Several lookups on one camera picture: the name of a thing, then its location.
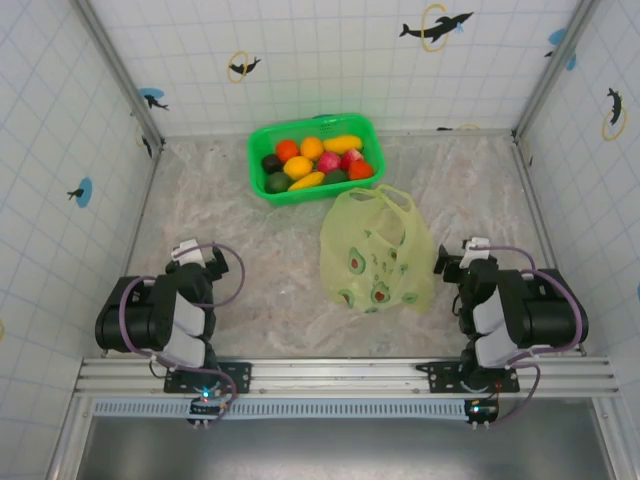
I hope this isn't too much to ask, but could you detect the yellow-green avocado print bag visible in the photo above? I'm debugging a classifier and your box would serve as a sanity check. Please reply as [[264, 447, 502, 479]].
[[319, 183, 436, 315]]

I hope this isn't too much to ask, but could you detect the narrow yellow fake mango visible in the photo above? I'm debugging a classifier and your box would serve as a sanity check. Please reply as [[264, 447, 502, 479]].
[[287, 171, 327, 193]]

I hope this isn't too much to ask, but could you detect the red fake tomato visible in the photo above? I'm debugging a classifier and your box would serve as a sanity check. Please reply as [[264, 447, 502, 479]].
[[348, 159, 375, 182]]

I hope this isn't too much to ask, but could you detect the yellow fake lemon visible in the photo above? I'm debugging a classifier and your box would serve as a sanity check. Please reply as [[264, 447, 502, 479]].
[[282, 155, 315, 181]]

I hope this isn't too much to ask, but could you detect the green plastic basket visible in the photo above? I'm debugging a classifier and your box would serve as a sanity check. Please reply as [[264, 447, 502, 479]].
[[247, 113, 387, 208]]

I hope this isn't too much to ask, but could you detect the fat yellow fake mango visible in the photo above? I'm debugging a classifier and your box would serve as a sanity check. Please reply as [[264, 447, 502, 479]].
[[322, 134, 364, 155]]

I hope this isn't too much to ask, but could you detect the marbled plastic table cover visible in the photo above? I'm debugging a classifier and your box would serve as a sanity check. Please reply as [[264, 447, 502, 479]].
[[122, 134, 569, 360]]

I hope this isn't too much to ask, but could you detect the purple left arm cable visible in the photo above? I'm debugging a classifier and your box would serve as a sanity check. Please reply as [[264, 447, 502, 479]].
[[118, 242, 247, 424]]

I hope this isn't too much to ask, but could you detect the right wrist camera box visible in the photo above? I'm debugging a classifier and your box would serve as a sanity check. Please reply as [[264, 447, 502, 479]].
[[462, 236, 492, 261]]

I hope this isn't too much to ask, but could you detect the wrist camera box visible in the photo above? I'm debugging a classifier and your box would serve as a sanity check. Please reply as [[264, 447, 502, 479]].
[[462, 236, 492, 261], [171, 238, 214, 271]]

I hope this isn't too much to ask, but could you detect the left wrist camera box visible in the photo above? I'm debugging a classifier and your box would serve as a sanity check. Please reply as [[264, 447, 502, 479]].
[[171, 238, 214, 271]]

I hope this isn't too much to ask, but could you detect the aluminium side rail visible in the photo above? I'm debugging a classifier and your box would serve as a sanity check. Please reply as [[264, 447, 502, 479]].
[[119, 144, 165, 281], [512, 134, 587, 357]]

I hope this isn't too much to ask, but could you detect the aluminium back rail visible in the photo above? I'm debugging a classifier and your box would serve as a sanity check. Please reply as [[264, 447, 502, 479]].
[[162, 128, 516, 139]]

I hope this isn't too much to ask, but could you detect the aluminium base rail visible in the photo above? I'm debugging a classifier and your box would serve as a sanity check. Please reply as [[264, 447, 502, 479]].
[[74, 356, 621, 400]]

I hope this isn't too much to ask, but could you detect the grey slotted cable duct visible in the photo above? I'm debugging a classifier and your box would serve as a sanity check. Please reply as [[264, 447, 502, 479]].
[[92, 398, 474, 420]]

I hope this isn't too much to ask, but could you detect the aluminium corner post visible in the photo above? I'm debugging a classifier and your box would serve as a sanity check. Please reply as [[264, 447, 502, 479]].
[[512, 0, 604, 144], [73, 0, 167, 154]]

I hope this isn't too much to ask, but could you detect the large dolphin ring sticker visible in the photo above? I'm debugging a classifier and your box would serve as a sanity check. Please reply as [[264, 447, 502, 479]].
[[398, 3, 475, 54]]

